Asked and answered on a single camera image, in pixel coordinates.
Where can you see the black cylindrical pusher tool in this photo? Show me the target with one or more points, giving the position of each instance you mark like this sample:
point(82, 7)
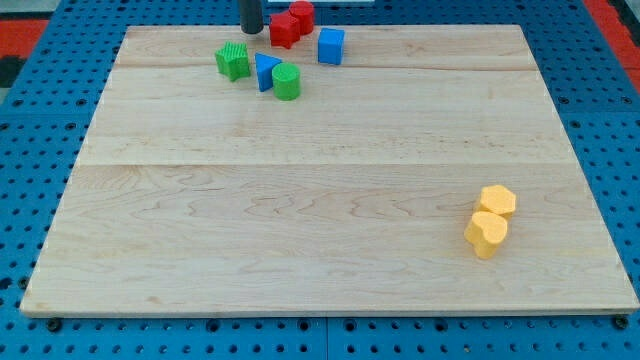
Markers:
point(250, 16)

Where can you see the red star block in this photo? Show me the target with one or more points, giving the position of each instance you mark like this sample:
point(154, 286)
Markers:
point(284, 30)

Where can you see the red cylinder block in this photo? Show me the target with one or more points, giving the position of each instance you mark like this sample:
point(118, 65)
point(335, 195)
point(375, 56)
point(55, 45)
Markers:
point(304, 12)

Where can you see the green star block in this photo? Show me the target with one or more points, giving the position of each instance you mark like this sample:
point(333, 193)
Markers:
point(232, 61)

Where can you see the blue triangle block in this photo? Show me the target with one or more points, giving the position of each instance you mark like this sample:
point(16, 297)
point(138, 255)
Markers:
point(264, 65)

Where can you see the green cylinder block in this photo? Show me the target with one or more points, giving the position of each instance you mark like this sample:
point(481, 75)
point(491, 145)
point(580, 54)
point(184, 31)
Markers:
point(286, 81)

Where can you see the blue cube block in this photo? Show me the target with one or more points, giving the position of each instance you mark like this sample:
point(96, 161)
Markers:
point(330, 46)

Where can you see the wooden board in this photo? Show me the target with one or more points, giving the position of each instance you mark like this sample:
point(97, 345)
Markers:
point(195, 196)

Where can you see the yellow hexagon block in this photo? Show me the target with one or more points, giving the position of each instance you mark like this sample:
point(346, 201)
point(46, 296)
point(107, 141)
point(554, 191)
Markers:
point(496, 199)

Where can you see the yellow heart block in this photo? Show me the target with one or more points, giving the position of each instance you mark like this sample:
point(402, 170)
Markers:
point(486, 231)

